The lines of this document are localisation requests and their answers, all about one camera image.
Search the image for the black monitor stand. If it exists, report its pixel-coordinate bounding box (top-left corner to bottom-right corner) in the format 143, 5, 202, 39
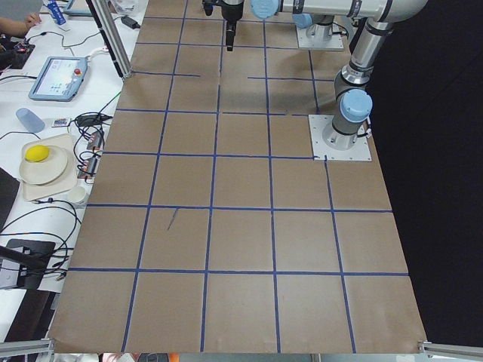
1, 238, 55, 290

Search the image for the person's hand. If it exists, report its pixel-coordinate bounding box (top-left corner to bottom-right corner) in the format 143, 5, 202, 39
24, 13, 42, 29

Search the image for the black power adapter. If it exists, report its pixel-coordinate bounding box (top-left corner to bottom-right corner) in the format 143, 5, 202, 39
121, 16, 140, 29

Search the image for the blue teach pendant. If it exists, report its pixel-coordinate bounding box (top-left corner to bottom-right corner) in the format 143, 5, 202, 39
29, 57, 88, 102
63, 0, 92, 17

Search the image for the translucent blue cup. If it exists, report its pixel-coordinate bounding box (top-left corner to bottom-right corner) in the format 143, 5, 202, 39
16, 108, 45, 133

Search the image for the white paper cup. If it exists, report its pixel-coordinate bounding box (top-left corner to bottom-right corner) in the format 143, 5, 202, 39
67, 186, 89, 208

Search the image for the yellow lemon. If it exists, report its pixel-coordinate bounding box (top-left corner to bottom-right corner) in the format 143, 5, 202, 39
24, 145, 50, 162

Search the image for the beige plate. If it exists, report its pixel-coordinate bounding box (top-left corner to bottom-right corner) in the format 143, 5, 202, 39
19, 146, 69, 185

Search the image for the beige tray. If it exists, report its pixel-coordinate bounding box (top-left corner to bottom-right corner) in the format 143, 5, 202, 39
19, 133, 77, 201

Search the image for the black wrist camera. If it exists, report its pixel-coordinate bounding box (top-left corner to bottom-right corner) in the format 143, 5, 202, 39
202, 0, 220, 17

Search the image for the aluminium frame post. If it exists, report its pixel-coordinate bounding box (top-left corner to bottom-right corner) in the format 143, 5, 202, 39
86, 0, 132, 79

